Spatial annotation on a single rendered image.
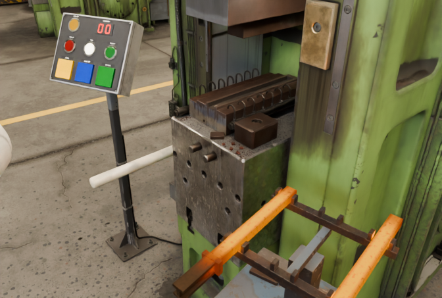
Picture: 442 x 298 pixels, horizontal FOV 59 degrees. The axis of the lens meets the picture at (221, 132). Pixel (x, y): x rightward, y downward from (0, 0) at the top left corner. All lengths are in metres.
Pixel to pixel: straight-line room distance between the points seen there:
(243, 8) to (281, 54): 0.54
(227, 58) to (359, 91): 0.63
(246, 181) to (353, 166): 0.32
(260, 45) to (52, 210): 1.60
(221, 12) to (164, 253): 1.38
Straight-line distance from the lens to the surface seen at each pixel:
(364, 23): 1.05
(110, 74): 1.54
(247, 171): 1.19
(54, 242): 2.37
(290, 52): 1.64
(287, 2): 1.32
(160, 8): 6.66
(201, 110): 1.35
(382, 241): 0.93
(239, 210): 1.28
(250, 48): 1.63
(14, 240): 2.47
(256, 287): 1.14
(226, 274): 1.55
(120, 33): 1.57
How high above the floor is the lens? 1.54
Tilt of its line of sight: 29 degrees down
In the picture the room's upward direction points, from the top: 1 degrees clockwise
